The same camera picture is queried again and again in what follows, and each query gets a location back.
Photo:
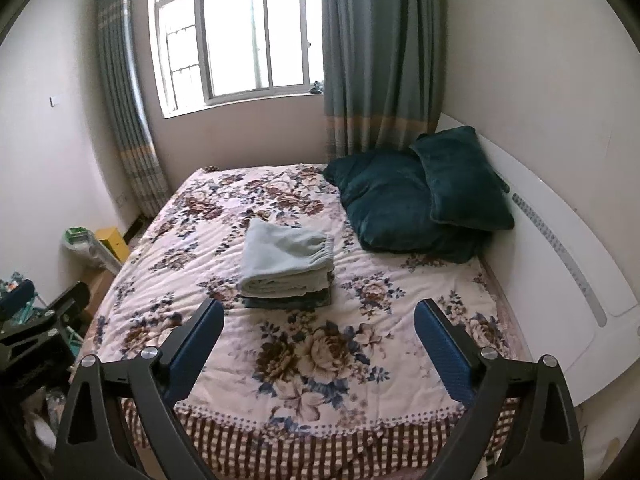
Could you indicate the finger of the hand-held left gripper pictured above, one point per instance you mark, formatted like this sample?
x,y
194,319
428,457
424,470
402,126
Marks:
x,y
17,294
67,300

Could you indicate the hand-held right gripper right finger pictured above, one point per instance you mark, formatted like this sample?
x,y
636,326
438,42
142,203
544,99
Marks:
x,y
445,355

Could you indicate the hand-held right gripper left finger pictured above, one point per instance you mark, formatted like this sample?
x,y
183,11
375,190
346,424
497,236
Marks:
x,y
192,355

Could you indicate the light green pants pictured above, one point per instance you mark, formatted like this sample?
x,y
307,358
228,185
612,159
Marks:
x,y
285,255

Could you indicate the folded dark grey pants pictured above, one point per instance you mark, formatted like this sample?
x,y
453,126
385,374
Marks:
x,y
295,302

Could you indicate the teal rack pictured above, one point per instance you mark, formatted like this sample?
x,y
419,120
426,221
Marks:
x,y
15,280

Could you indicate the cardboard box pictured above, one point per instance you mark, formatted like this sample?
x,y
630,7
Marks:
x,y
100,290

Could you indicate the yellow box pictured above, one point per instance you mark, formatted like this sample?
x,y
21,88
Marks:
x,y
114,244

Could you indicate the floral quilt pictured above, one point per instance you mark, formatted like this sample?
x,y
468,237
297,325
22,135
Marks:
x,y
310,350

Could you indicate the white headboard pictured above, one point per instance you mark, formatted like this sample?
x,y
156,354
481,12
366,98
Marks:
x,y
560,270

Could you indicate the large dark teal pillow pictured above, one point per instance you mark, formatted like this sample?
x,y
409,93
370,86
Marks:
x,y
385,205

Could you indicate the small dark teal pillow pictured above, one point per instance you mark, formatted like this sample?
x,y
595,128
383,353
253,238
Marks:
x,y
465,180

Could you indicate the narrow grey-blue striped curtain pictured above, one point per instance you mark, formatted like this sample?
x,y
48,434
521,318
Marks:
x,y
130,110

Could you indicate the small dark cloth bundle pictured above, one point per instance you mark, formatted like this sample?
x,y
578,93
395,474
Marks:
x,y
316,88

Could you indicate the wide grey-blue striped curtain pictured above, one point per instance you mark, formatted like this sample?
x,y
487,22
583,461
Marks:
x,y
380,55

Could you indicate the window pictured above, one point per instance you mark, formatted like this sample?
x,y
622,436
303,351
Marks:
x,y
235,35

